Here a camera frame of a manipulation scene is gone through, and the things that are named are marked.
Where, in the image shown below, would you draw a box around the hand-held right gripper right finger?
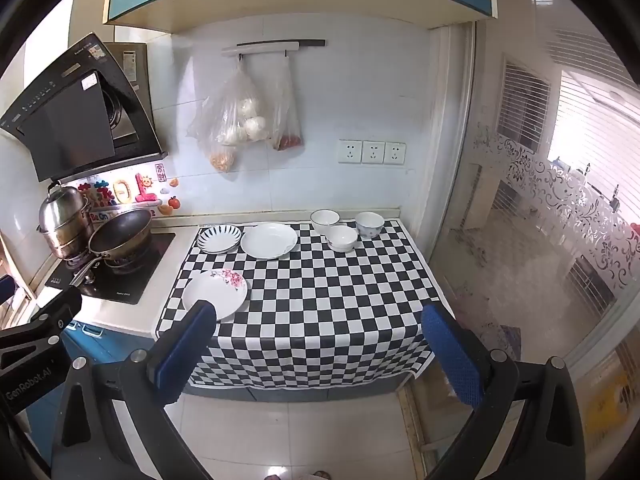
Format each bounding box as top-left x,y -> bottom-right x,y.
421,304 -> 586,480

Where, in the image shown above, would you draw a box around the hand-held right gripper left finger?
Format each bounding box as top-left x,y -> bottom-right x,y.
50,300 -> 217,480

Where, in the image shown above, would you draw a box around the white bowl red flowers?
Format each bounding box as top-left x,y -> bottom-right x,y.
181,268 -> 249,322

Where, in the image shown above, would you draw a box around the blue striped plate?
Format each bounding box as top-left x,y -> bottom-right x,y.
196,225 -> 243,255

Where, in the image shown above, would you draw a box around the white plate blue leaf pattern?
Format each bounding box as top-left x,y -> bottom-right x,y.
240,222 -> 298,260

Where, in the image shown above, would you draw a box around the blue patterned bowl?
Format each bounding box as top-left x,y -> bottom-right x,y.
355,211 -> 385,239

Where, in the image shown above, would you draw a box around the blue base cabinet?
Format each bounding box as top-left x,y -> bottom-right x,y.
25,320 -> 161,451

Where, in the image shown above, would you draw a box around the black glass gas stove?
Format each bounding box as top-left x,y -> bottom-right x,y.
45,232 -> 177,306

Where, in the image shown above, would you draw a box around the stainless steel steamer pot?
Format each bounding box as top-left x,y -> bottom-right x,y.
37,180 -> 96,261

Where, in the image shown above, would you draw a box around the dark frying pan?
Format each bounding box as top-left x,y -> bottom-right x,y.
70,208 -> 154,286

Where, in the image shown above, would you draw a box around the black white checkered cloth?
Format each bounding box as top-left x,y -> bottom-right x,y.
155,218 -> 441,391

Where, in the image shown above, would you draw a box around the patterned glass sliding door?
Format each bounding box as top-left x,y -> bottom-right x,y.
430,20 -> 640,411

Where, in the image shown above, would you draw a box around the black range hood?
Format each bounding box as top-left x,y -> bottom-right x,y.
0,32 -> 168,183

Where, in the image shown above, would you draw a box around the large clear plastic bag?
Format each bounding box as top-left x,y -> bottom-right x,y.
186,57 -> 273,173

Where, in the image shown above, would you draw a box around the narrow clear plastic bag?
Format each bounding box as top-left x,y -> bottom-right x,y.
270,55 -> 304,152

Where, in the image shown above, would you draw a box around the colourful wall stickers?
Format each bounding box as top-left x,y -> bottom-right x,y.
77,172 -> 182,218

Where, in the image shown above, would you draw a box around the wall hook rail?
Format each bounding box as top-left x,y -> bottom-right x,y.
221,39 -> 326,57

